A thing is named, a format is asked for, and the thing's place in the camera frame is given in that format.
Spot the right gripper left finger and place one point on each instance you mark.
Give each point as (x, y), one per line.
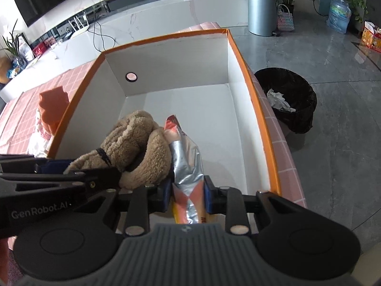
(144, 201)

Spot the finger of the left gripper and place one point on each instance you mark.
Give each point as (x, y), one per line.
(95, 180)
(29, 164)

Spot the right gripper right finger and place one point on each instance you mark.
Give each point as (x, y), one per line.
(231, 203)

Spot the orange snack packet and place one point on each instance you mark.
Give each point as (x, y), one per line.
(188, 182)

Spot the brown plush toy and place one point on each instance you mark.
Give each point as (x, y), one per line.
(136, 146)

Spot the orange bear-shaped sponge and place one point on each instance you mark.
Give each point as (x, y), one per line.
(52, 106)

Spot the pink white crochet piece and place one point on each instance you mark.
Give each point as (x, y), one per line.
(40, 140)

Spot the pink checkered tablecloth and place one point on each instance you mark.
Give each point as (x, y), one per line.
(29, 110)

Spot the golden vase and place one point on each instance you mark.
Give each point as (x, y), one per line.
(5, 66)

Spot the potted plant on console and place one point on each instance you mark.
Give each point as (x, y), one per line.
(13, 47)

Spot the black waste basket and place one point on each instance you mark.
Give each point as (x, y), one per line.
(296, 91)

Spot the orange cardboard box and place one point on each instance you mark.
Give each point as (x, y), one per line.
(181, 116)

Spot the white wifi router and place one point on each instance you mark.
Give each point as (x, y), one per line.
(79, 24)

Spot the woven small basket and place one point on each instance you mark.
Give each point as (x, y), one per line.
(285, 22)

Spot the grey metal trash can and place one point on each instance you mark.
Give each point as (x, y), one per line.
(262, 17)

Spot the blue water jug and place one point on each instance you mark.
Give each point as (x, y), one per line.
(339, 16)

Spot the red yellow gift box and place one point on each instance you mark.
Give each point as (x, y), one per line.
(371, 36)

